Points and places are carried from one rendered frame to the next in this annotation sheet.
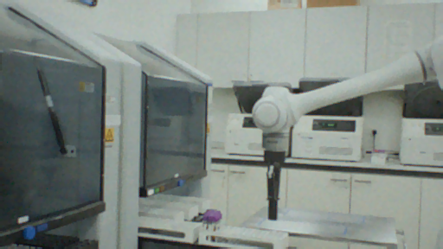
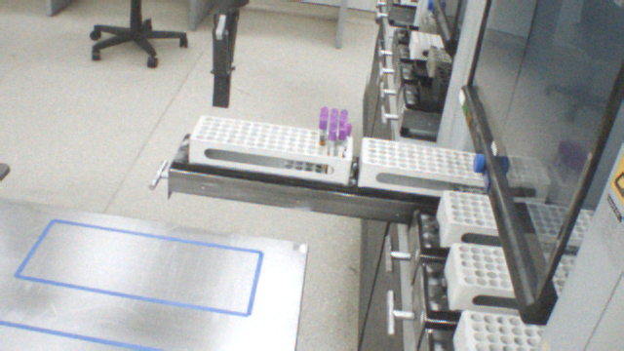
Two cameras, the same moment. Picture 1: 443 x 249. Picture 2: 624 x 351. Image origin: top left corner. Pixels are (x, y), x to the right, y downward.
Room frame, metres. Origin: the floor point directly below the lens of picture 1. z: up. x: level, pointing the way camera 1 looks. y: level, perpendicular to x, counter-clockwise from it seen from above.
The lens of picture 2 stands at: (2.63, -0.36, 1.44)
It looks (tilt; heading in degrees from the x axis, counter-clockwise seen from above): 31 degrees down; 161
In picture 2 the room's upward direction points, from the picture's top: 8 degrees clockwise
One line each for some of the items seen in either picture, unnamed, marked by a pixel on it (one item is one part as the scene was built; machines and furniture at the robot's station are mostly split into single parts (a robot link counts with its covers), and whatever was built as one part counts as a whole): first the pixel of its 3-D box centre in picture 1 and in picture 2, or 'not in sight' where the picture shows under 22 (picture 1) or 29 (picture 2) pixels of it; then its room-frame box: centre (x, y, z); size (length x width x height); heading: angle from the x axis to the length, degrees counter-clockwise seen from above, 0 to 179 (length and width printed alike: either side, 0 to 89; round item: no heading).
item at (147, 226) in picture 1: (160, 230); (437, 175); (1.71, 0.21, 0.83); 0.30 x 0.10 x 0.06; 71
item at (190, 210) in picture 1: (163, 210); (540, 289); (2.04, 0.24, 0.83); 0.30 x 0.10 x 0.06; 71
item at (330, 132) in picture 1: (330, 118); not in sight; (4.06, -0.95, 1.24); 0.62 x 0.56 x 0.69; 161
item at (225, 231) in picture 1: (242, 239); (271, 151); (1.60, -0.09, 0.83); 0.30 x 0.10 x 0.06; 71
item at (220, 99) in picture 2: not in sight; (221, 89); (1.57, -0.18, 0.95); 0.03 x 0.01 x 0.07; 71
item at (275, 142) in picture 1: (274, 141); not in sight; (1.57, -0.18, 1.18); 0.09 x 0.09 x 0.06
